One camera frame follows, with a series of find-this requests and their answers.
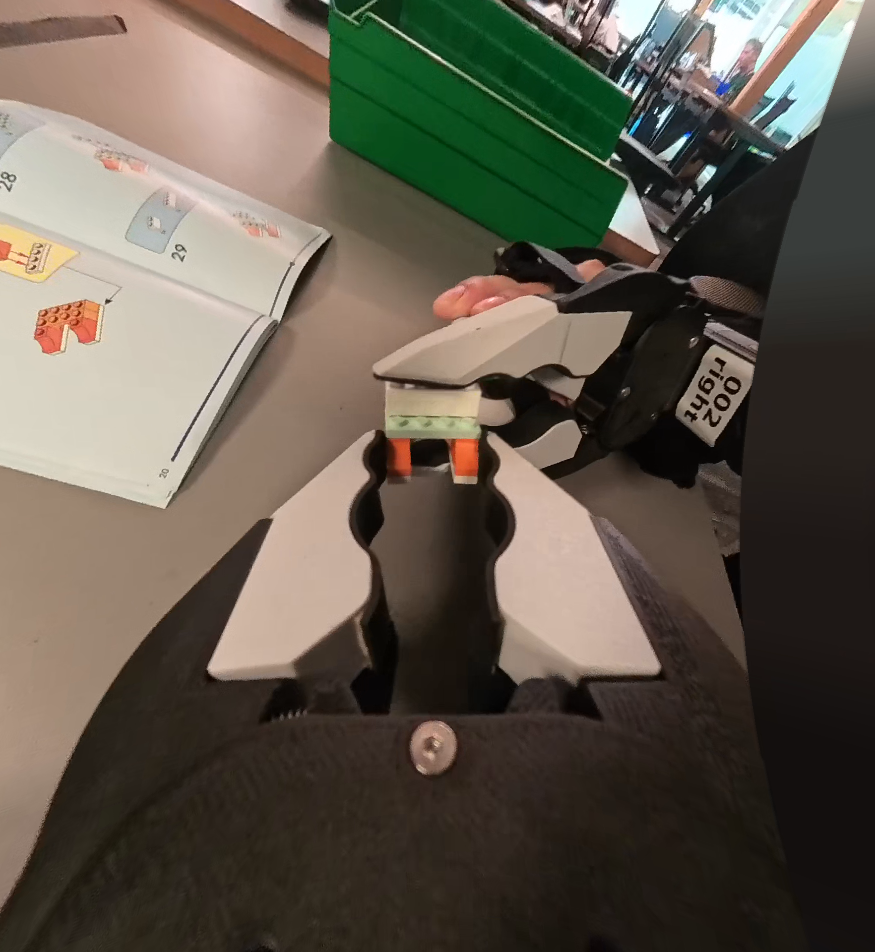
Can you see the small lego assembly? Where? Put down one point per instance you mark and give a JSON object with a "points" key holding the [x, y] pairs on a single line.
{"points": [[430, 405]]}

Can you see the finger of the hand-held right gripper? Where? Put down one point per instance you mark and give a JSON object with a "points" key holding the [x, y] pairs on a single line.
{"points": [[556, 446], [497, 335]]}

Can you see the lego instruction booklet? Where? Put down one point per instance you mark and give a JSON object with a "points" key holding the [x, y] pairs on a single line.
{"points": [[110, 372]]}

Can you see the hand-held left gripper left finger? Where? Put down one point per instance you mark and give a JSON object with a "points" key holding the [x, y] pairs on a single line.
{"points": [[296, 595]]}

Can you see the person's right hand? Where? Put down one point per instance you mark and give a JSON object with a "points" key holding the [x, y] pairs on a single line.
{"points": [[475, 297]]}

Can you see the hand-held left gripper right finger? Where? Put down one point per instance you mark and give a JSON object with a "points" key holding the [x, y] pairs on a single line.
{"points": [[571, 595]]}

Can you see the white sheet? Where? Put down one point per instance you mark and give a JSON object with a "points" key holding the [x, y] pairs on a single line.
{"points": [[635, 219]]}

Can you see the person's dark torso clothing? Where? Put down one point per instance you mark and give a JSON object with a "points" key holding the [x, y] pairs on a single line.
{"points": [[839, 595]]}

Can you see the wooden post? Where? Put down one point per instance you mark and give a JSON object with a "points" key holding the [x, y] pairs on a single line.
{"points": [[780, 44]]}

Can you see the green plastic bin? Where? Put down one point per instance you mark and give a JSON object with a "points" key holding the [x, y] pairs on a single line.
{"points": [[445, 119]]}

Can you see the background table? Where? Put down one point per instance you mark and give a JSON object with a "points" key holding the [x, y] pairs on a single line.
{"points": [[728, 119]]}

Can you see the person's right forearm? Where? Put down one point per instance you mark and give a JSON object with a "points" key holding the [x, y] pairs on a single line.
{"points": [[750, 223]]}

